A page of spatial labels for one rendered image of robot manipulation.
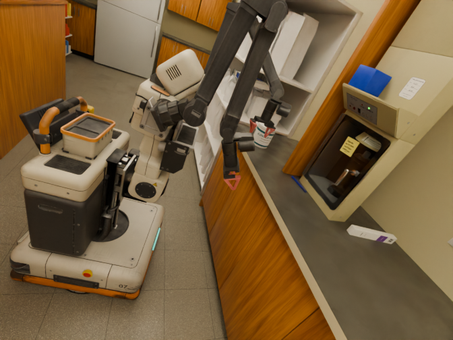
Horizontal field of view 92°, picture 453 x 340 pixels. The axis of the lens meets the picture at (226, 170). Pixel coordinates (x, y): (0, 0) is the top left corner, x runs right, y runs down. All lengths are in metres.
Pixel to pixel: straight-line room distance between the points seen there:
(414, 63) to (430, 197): 0.66
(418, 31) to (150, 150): 1.22
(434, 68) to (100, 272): 1.72
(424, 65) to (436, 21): 0.16
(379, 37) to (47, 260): 1.91
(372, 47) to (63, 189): 1.49
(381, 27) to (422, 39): 0.18
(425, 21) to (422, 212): 0.86
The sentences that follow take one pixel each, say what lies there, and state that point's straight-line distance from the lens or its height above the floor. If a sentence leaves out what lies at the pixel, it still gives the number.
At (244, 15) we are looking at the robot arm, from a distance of 0.76.
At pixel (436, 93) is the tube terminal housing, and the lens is 1.11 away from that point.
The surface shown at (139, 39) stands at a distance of 5.55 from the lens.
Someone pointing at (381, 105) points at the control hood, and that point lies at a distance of 1.06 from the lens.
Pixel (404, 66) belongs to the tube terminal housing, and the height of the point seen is 1.65.
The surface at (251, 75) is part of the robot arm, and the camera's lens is 0.77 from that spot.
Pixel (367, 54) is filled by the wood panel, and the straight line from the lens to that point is 1.33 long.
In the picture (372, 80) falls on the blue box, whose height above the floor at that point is 1.56.
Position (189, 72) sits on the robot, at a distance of 0.91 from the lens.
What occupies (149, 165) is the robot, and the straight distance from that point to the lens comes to 1.09.
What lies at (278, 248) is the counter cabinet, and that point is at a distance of 1.09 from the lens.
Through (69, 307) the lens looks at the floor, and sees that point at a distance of 1.66.
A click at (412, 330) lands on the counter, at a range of 1.09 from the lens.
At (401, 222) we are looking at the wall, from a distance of 1.54.
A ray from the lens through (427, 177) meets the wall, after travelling 1.51.
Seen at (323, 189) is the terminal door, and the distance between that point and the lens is 1.26.
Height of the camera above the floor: 1.50
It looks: 30 degrees down
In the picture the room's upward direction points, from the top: 24 degrees clockwise
